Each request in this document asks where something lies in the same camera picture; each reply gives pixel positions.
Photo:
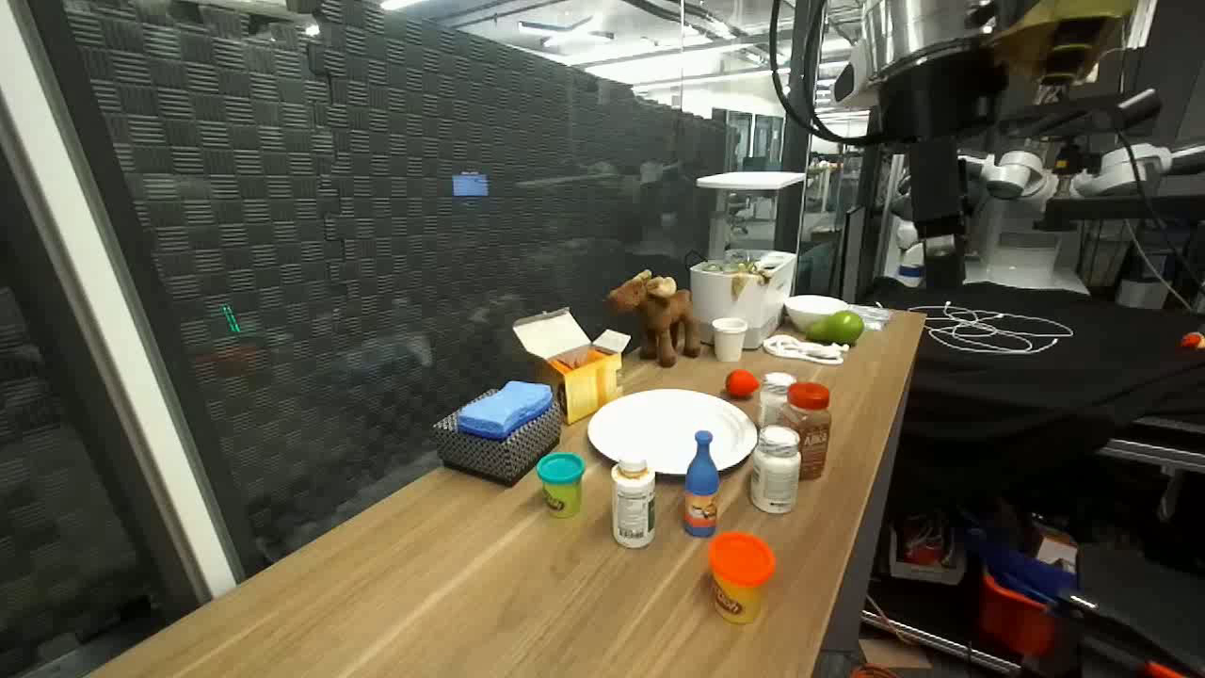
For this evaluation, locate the brown plush moose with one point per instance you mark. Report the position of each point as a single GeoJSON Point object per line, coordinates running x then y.
{"type": "Point", "coordinates": [656, 312]}

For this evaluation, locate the blue bottle colourful label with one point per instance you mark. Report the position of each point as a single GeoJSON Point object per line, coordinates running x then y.
{"type": "Point", "coordinates": [702, 492]}

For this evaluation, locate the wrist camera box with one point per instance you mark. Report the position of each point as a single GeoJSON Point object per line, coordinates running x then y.
{"type": "Point", "coordinates": [1067, 30]}

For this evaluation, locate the yellow open carton box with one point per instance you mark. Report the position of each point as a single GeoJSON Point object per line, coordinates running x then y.
{"type": "Point", "coordinates": [579, 371]}

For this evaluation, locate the orange toy tomato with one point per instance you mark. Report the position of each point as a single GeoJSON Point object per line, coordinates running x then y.
{"type": "Point", "coordinates": [741, 386]}

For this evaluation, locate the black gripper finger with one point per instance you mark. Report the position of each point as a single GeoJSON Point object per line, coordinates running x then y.
{"type": "Point", "coordinates": [956, 188]}
{"type": "Point", "coordinates": [924, 188]}

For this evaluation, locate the spice jar red lid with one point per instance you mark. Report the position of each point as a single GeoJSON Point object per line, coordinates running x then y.
{"type": "Point", "coordinates": [813, 434]}

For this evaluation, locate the red storage bin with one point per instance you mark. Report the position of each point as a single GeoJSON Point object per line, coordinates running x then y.
{"type": "Point", "coordinates": [1015, 616]}

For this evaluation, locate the white paper plate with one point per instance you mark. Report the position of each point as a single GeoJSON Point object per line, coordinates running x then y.
{"type": "Point", "coordinates": [673, 432]}

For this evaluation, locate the green tub teal lid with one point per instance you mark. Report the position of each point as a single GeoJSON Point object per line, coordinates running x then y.
{"type": "Point", "coordinates": [563, 482]}

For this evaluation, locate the white pill bottle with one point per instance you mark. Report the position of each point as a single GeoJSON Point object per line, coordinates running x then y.
{"type": "Point", "coordinates": [774, 399]}
{"type": "Point", "coordinates": [634, 507]}
{"type": "Point", "coordinates": [779, 471]}

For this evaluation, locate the small blue wall sign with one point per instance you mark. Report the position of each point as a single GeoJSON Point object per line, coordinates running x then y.
{"type": "Point", "coordinates": [468, 187]}

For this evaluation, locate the white paper cup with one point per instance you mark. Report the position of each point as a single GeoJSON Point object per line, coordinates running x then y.
{"type": "Point", "coordinates": [727, 341]}

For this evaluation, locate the green toy pear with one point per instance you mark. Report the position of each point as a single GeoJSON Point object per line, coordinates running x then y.
{"type": "Point", "coordinates": [838, 330]}

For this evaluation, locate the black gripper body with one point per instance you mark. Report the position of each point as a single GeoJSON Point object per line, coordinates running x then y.
{"type": "Point", "coordinates": [934, 105]}

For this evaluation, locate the white raised platform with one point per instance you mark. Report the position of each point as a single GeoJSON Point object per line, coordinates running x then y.
{"type": "Point", "coordinates": [752, 177]}

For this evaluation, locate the blue sponge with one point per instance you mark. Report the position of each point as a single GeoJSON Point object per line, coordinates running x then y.
{"type": "Point", "coordinates": [508, 408]}

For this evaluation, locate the black cloth covered table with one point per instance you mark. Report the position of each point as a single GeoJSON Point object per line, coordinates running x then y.
{"type": "Point", "coordinates": [1067, 380]}

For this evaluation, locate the white bowl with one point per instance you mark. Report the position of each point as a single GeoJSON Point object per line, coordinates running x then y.
{"type": "Point", "coordinates": [813, 307]}

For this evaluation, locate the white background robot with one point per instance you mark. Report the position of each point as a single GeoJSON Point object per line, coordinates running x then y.
{"type": "Point", "coordinates": [1113, 169]}

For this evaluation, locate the white container with leaves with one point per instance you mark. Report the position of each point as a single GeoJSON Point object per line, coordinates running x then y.
{"type": "Point", "coordinates": [741, 296]}

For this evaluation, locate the grey woven basket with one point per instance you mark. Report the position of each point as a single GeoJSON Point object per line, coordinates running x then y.
{"type": "Point", "coordinates": [495, 458]}

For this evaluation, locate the small orange object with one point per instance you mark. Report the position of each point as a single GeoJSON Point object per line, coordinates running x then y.
{"type": "Point", "coordinates": [1191, 341]}

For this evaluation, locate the yellow tub orange lid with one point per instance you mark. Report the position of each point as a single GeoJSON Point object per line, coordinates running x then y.
{"type": "Point", "coordinates": [741, 576]}

